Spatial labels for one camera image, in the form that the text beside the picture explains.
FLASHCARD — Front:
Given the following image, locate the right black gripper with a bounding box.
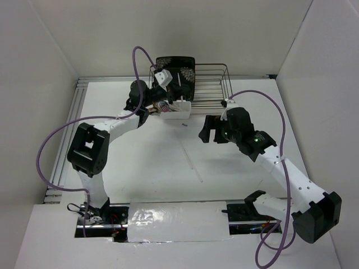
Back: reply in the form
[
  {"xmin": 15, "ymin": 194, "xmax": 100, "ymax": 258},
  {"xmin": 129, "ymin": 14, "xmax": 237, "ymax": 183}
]
[{"xmin": 199, "ymin": 114, "xmax": 241, "ymax": 143}]

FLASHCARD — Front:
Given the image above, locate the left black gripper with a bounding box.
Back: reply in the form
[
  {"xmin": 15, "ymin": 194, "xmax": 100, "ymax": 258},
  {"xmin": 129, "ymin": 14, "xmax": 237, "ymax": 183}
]
[{"xmin": 142, "ymin": 80, "xmax": 189, "ymax": 108}]

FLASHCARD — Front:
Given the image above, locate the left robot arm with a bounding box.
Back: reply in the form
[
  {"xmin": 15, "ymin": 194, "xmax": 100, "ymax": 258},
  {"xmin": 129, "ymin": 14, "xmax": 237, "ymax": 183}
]
[{"xmin": 67, "ymin": 79, "xmax": 195, "ymax": 224}]

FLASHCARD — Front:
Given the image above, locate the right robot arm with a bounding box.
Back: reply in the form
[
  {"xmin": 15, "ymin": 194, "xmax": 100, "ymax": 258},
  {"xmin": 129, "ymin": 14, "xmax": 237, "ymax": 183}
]
[{"xmin": 199, "ymin": 107, "xmax": 342, "ymax": 244}]

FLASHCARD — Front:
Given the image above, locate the front black floral plate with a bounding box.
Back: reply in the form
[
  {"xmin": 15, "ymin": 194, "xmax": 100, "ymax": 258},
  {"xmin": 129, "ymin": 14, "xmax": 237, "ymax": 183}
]
[{"xmin": 154, "ymin": 67, "xmax": 195, "ymax": 103}]

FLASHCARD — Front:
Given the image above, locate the black floral plate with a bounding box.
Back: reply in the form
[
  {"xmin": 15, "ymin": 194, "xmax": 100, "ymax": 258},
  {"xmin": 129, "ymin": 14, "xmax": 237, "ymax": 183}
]
[
  {"xmin": 155, "ymin": 56, "xmax": 195, "ymax": 69},
  {"xmin": 154, "ymin": 67, "xmax": 195, "ymax": 103}
]

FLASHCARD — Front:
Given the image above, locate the white cutlery caddy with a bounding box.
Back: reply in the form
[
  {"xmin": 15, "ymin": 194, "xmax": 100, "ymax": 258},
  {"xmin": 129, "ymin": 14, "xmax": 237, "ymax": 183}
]
[{"xmin": 159, "ymin": 101, "xmax": 191, "ymax": 120}]

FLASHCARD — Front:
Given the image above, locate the rear black floral plate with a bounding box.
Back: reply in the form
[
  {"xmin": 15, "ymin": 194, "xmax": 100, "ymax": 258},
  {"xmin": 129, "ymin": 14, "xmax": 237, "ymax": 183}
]
[{"xmin": 155, "ymin": 56, "xmax": 195, "ymax": 69}]

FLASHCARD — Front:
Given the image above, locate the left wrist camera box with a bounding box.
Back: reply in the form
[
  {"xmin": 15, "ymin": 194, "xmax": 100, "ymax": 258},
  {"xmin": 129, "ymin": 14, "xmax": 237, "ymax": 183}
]
[{"xmin": 154, "ymin": 69, "xmax": 173, "ymax": 92}]

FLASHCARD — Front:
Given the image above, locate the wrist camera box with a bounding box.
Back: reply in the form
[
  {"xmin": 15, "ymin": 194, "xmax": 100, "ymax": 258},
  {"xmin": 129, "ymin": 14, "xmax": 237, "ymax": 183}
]
[
  {"xmin": 220, "ymin": 99, "xmax": 239, "ymax": 120},
  {"xmin": 154, "ymin": 69, "xmax": 173, "ymax": 92}
]

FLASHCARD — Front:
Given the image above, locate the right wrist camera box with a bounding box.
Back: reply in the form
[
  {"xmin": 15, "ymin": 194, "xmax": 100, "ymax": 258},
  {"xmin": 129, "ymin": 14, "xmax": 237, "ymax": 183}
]
[{"xmin": 220, "ymin": 99, "xmax": 239, "ymax": 120}]

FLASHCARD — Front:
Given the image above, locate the grey wire dish rack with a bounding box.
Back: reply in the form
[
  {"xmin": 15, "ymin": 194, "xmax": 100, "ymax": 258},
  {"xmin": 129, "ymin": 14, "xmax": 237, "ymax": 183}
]
[{"xmin": 147, "ymin": 63, "xmax": 233, "ymax": 114}]

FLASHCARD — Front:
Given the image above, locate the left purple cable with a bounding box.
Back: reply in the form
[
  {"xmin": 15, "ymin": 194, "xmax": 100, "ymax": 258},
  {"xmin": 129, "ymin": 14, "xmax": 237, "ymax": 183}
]
[{"xmin": 36, "ymin": 46, "xmax": 157, "ymax": 197}]

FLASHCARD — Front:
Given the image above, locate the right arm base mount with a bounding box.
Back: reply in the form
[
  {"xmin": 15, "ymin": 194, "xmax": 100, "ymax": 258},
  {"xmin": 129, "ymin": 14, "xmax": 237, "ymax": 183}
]
[{"xmin": 222, "ymin": 191, "xmax": 277, "ymax": 235}]

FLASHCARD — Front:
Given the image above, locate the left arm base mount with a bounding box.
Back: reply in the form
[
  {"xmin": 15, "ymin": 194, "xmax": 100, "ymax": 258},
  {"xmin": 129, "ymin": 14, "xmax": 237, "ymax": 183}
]
[{"xmin": 67, "ymin": 203, "xmax": 129, "ymax": 243}]

